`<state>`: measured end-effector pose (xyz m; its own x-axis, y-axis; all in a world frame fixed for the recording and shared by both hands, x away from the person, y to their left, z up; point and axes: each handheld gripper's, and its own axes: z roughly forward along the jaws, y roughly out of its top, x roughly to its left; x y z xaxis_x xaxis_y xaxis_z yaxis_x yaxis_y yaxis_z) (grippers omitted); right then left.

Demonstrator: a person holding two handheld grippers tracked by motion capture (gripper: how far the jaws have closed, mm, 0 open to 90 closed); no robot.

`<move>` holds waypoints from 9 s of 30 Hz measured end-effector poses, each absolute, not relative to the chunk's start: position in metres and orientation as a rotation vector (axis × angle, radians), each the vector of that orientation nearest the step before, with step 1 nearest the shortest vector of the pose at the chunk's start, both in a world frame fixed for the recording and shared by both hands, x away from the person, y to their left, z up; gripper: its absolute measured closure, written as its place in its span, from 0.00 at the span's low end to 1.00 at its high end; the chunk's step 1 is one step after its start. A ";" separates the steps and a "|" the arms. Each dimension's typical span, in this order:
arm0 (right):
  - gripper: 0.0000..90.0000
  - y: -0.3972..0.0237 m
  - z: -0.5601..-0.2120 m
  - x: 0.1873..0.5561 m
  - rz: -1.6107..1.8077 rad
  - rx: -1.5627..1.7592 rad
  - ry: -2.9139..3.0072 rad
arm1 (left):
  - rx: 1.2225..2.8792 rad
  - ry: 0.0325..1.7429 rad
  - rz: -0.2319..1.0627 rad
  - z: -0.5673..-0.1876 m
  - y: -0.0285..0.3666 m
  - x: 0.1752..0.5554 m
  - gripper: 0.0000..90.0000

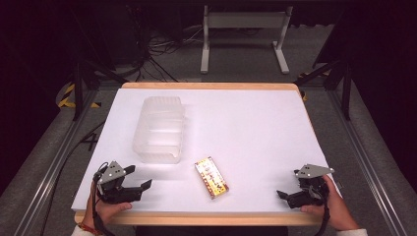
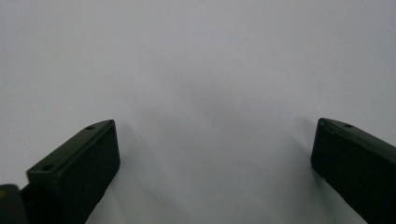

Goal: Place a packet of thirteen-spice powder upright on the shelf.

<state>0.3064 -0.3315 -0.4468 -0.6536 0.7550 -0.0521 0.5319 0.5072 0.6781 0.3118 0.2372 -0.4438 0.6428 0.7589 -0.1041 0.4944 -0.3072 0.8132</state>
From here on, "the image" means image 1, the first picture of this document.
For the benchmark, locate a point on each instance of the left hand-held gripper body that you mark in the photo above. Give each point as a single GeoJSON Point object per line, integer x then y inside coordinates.
{"type": "Point", "coordinates": [113, 191]}

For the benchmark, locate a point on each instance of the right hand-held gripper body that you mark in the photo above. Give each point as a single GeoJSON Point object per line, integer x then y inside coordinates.
{"type": "Point", "coordinates": [311, 191]}

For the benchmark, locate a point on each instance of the translucent plastic container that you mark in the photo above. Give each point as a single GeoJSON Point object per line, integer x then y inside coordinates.
{"type": "Point", "coordinates": [159, 131]}

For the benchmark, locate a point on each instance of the yellow red snack packet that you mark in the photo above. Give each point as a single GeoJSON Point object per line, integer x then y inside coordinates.
{"type": "Point", "coordinates": [211, 178]}

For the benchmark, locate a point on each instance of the person's left hand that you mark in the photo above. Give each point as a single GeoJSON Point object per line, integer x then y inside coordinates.
{"type": "Point", "coordinates": [106, 211]}

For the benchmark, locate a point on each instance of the person's right hand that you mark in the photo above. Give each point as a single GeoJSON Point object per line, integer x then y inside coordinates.
{"type": "Point", "coordinates": [337, 209]}

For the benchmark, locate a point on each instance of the white left sleeve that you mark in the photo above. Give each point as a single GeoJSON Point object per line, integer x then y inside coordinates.
{"type": "Point", "coordinates": [80, 232]}

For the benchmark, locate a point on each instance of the white sleeve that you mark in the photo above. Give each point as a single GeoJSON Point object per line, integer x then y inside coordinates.
{"type": "Point", "coordinates": [352, 232]}
{"type": "Point", "coordinates": [80, 232]}

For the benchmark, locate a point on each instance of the white right sleeve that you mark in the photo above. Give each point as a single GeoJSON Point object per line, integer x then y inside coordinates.
{"type": "Point", "coordinates": [352, 232]}

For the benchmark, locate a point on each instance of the white table sheet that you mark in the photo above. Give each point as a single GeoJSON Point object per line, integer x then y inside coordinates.
{"type": "Point", "coordinates": [236, 131]}

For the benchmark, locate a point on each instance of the person's dark clothing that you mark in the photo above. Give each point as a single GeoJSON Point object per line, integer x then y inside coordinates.
{"type": "Point", "coordinates": [209, 231]}

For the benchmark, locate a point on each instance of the black metal stand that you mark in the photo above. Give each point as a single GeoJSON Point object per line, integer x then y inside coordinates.
{"type": "Point", "coordinates": [78, 88]}
{"type": "Point", "coordinates": [341, 82]}

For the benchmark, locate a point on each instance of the yellow black hazard tape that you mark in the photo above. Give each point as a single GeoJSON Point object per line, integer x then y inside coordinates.
{"type": "Point", "coordinates": [67, 96]}

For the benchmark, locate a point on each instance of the aluminium floor rail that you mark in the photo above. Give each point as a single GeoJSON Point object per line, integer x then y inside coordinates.
{"type": "Point", "coordinates": [55, 164]}
{"type": "Point", "coordinates": [367, 164]}

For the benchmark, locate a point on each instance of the white metal table frame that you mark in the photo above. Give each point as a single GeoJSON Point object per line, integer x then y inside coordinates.
{"type": "Point", "coordinates": [244, 20]}

